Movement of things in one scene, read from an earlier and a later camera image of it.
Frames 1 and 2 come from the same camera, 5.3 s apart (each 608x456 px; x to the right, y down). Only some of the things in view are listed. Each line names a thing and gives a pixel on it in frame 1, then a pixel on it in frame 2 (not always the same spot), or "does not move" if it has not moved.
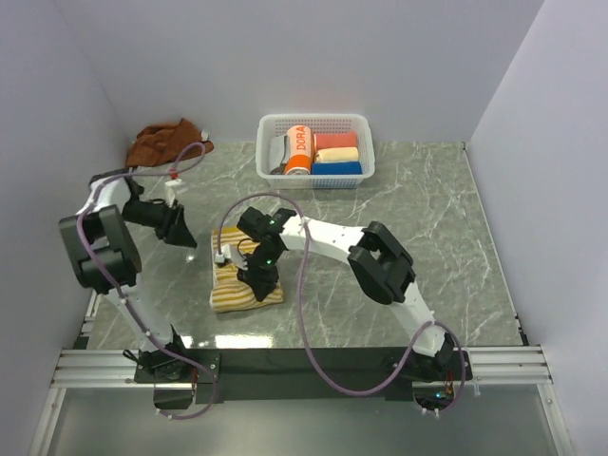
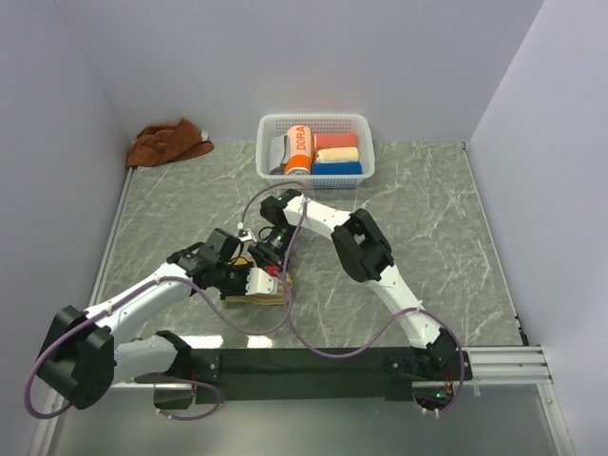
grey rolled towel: x=278 y=151 does not move
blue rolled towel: x=337 y=168 does not move
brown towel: x=161 y=144 does not move
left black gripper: x=175 y=229 -> x=242 y=289
